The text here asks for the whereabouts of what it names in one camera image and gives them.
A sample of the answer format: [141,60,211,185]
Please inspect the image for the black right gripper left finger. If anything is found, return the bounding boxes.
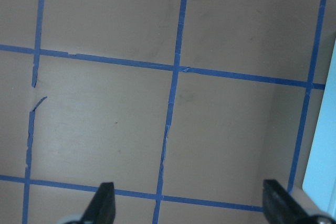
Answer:
[80,182,116,224]

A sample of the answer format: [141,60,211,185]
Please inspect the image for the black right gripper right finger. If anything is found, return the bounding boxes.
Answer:
[262,179,312,224]

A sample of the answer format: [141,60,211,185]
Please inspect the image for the light blue plastic bin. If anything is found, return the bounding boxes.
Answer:
[302,48,335,216]

